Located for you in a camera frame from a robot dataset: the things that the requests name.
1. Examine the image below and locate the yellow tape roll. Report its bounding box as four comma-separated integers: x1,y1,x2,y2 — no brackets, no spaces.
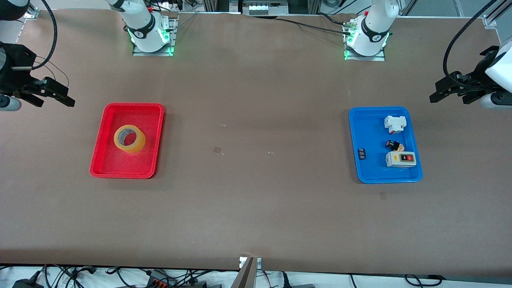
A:
114,124,146,154

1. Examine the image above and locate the white circuit breaker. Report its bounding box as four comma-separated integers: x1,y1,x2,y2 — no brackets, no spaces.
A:
384,115,408,135

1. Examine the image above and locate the blue plastic tray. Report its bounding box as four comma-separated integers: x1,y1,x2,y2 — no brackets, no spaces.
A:
349,106,423,184

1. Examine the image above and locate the red plastic tray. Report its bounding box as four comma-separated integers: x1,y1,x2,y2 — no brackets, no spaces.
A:
90,102,165,179

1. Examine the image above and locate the black power adapter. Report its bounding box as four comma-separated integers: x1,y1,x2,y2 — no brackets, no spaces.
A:
12,278,44,288

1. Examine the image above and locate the white power strip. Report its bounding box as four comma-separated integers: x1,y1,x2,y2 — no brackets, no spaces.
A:
248,3,288,16

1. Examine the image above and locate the orange black connector block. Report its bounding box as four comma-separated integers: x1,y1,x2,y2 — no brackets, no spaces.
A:
146,270,178,288

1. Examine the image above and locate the grey metal bar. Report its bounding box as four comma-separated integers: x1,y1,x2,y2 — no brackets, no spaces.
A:
230,257,257,288

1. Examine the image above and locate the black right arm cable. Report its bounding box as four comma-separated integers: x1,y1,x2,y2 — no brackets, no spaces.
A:
32,0,59,70

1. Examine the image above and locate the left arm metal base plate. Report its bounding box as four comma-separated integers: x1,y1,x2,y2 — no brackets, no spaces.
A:
344,22,386,61

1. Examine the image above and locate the grey switch box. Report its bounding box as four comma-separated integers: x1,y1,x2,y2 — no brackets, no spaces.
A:
386,151,417,168

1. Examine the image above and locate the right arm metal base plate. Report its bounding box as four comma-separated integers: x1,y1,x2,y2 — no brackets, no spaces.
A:
132,12,178,56

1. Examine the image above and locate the black cable on table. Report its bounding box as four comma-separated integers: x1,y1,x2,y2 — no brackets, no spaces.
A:
276,12,354,36

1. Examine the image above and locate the black looped floor cable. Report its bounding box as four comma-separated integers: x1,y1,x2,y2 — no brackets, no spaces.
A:
404,274,442,287

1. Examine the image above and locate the small white mount plate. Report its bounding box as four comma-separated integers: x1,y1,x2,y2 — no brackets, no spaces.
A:
239,256,262,269

